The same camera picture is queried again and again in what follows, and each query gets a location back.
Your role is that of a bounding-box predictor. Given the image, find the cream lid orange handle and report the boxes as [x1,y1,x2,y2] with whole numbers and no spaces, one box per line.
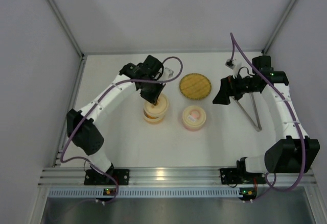
[144,93,169,117]

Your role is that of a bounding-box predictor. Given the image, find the stainless steel tongs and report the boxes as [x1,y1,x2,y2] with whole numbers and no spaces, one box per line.
[232,93,262,132]

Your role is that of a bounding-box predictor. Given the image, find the cream lid pink handle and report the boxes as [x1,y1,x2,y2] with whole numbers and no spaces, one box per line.
[182,105,206,120]

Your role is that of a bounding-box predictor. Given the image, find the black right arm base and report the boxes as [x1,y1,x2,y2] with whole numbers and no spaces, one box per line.
[219,157,266,186]

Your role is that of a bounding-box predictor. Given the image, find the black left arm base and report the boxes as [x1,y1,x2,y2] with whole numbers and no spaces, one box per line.
[84,169,130,186]

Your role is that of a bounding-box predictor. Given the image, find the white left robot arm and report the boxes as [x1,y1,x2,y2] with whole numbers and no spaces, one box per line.
[66,55,173,175]

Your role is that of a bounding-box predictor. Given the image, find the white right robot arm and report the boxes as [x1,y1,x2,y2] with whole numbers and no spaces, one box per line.
[213,56,320,173]

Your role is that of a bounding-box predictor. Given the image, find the yellow lunch box bowl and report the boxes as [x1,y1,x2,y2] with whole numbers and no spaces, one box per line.
[143,110,165,125]

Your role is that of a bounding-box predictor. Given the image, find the pink lunch box bowl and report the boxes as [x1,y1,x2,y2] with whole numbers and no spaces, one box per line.
[182,118,206,132]

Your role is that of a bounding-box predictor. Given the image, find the round bamboo tray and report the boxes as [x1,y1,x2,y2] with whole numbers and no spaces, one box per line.
[179,73,212,100]

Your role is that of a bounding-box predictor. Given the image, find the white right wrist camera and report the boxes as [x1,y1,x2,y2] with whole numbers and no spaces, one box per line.
[225,59,242,77]

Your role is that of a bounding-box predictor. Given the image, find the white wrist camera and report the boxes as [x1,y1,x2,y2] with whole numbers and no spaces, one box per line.
[159,67,174,81]
[225,59,242,77]

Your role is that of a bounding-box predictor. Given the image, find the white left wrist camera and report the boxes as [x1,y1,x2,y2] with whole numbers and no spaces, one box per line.
[159,67,174,81]

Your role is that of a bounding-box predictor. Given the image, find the right aluminium frame post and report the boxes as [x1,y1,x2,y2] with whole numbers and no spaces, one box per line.
[261,0,299,55]

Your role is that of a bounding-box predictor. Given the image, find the aluminium frame post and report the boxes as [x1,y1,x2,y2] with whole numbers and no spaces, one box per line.
[261,0,299,55]
[45,0,85,59]

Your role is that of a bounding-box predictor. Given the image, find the aluminium mounting rail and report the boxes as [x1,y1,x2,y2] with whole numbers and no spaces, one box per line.
[38,166,317,187]

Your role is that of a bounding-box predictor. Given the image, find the slotted cable duct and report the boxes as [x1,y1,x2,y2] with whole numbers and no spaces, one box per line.
[48,187,259,198]

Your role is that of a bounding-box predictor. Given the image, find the left aluminium frame post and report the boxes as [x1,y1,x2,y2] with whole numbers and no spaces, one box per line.
[45,0,85,59]

